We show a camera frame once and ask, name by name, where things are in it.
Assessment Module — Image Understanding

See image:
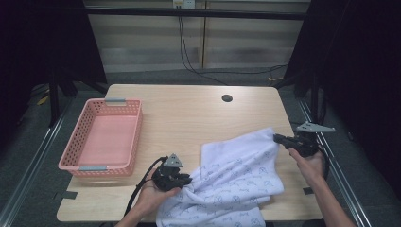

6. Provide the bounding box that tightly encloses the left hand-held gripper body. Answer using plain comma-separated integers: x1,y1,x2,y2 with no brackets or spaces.
151,153,183,192

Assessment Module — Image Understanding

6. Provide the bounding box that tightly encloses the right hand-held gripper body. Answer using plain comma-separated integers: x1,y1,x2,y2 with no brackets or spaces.
285,121,336,158

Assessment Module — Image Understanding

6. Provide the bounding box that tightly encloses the white printed towel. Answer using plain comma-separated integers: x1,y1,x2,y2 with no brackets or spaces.
155,127,286,227

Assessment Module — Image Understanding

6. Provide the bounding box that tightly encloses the pink perforated plastic basket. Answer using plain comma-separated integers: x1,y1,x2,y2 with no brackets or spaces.
58,97,144,178

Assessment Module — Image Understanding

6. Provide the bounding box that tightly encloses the person's right hand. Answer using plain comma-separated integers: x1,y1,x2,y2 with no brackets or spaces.
288,147,326,187

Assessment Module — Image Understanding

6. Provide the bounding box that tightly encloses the person's left hand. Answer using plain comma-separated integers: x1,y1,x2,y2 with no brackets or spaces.
133,169,183,219

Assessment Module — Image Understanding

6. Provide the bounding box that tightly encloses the black metal stand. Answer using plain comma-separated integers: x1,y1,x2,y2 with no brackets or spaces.
294,70,327,127
46,72,78,129

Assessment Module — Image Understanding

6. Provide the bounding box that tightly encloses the black curtain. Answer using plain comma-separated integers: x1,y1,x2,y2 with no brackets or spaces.
0,0,108,149
283,0,401,200

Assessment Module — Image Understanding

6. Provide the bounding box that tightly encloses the black horizontal bar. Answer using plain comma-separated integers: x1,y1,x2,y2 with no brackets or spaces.
84,8,311,21

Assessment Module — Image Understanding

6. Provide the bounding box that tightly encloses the white power outlet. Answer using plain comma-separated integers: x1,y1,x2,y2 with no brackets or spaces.
172,0,197,9

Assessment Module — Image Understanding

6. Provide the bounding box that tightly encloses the right hand-held gripper black cable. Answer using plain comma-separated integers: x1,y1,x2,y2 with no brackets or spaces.
316,143,331,182

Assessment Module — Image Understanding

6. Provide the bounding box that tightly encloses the hand-held gripper black cable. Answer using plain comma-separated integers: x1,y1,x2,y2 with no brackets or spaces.
123,156,168,218
316,143,331,182

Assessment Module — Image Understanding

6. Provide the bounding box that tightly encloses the left hand-held gripper black cable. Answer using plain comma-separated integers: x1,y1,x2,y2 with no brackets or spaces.
123,156,168,218

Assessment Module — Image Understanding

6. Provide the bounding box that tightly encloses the metal floor rail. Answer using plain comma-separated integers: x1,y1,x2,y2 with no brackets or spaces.
0,103,72,227
296,98,372,227

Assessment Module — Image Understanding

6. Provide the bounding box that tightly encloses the black wall cable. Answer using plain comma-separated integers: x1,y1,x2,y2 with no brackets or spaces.
178,14,288,86

